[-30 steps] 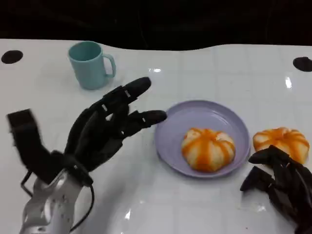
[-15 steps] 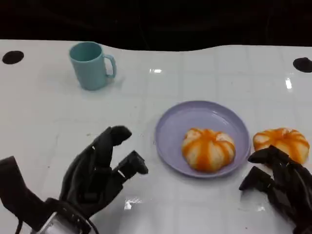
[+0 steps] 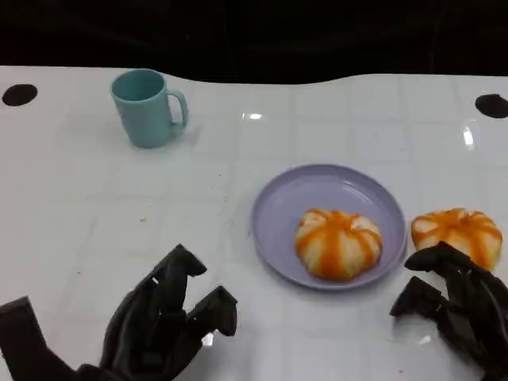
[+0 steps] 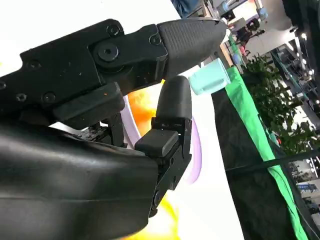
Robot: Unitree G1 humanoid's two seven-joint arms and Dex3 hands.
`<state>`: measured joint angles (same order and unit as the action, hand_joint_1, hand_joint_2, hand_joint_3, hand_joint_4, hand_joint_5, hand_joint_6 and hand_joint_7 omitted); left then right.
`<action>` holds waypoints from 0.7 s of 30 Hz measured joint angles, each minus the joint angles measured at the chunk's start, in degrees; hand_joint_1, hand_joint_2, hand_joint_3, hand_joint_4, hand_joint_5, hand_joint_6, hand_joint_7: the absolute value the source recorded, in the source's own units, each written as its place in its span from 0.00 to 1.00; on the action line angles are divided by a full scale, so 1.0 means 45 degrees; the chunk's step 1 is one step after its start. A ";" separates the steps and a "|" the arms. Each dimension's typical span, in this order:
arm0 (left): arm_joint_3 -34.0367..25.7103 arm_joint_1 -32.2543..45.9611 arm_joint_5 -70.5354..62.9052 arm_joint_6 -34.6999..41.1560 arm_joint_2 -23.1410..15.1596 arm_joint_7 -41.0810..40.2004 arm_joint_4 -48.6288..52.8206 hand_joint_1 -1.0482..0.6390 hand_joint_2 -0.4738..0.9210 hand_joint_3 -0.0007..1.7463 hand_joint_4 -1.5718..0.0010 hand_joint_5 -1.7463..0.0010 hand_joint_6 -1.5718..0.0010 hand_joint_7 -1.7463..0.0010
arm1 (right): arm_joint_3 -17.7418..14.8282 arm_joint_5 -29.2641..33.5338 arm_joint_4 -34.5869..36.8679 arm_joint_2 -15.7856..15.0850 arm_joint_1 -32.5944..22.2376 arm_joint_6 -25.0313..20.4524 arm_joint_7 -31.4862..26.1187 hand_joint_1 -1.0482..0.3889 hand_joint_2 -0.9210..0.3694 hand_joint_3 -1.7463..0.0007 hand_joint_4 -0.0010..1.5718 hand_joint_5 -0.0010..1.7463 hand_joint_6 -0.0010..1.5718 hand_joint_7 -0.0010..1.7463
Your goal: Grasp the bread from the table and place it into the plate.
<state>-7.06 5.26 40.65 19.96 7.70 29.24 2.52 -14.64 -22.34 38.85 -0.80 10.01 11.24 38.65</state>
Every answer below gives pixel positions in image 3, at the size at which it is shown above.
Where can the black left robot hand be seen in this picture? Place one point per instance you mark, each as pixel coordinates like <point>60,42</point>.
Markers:
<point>147,325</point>

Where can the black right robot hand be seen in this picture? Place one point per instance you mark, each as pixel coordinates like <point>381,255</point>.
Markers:
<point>480,309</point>

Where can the orange white toy bread roll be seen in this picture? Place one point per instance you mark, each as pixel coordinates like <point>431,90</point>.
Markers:
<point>337,246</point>
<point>456,228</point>

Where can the lilac plate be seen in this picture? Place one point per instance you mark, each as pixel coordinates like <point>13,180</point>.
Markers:
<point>278,214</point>

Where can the black table grommet hole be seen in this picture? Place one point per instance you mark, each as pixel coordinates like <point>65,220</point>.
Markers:
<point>494,106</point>
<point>20,95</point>

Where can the pale green mug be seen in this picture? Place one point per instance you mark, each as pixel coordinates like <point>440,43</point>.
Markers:
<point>145,119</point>

